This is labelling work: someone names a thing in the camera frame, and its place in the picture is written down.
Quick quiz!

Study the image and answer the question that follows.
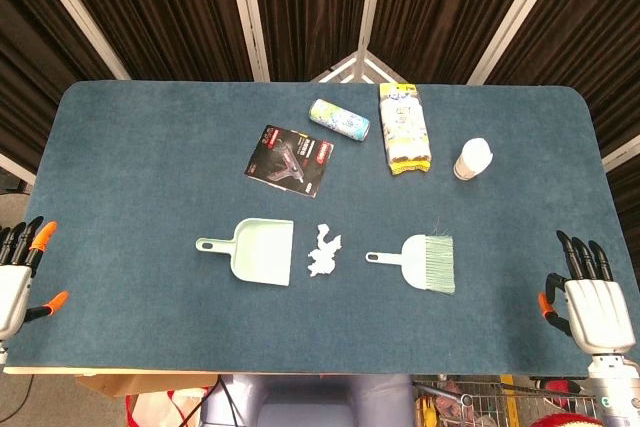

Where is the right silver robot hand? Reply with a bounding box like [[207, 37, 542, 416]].
[[537, 229, 637, 356]]

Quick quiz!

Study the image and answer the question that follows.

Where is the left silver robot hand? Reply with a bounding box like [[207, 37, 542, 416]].
[[0, 215, 70, 343]]

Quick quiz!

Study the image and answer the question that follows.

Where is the mint green hand broom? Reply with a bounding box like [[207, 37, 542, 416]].
[[364, 232, 457, 296]]

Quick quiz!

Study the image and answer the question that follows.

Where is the mint green dustpan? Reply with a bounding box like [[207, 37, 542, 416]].
[[195, 217, 295, 288]]

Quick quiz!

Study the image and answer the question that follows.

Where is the white paper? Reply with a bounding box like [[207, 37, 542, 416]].
[[305, 223, 347, 278]]

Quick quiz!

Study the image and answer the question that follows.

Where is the red knitted hat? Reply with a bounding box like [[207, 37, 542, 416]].
[[529, 414, 606, 427]]

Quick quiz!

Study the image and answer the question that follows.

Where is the brown cardboard box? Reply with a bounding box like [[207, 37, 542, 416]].
[[74, 374, 221, 398]]

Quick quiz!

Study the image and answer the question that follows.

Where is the blue felt table mat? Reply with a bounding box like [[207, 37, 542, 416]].
[[2, 79, 640, 377]]

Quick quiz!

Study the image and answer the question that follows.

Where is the red and white bag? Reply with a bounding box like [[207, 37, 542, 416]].
[[124, 386, 214, 427]]

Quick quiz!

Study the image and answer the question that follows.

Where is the small white bottle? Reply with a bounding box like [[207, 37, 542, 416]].
[[453, 137, 495, 182]]

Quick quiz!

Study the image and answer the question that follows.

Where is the dark brown curtain panel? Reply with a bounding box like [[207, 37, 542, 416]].
[[249, 0, 376, 82], [369, 0, 544, 86], [0, 0, 119, 173], [47, 0, 254, 82], [487, 0, 640, 158]]

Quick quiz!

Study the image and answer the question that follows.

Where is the yellow sponge pack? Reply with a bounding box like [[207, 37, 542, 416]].
[[378, 82, 433, 178]]

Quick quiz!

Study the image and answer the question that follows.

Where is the purple-grey robot torso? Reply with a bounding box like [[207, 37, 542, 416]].
[[199, 374, 416, 427]]

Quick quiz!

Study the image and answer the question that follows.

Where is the black product package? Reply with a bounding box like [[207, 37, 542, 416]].
[[243, 123, 337, 199]]

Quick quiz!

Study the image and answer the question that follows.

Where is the patterned drink can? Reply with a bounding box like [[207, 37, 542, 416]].
[[307, 98, 372, 144]]

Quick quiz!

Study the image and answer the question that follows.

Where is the white partition base foot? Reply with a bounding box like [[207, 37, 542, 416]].
[[309, 49, 402, 85]]

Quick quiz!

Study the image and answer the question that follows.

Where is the metal wire basket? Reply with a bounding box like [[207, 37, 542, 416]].
[[412, 375, 601, 427]]

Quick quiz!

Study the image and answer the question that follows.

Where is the black torso cable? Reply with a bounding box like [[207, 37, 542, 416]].
[[213, 374, 239, 427]]

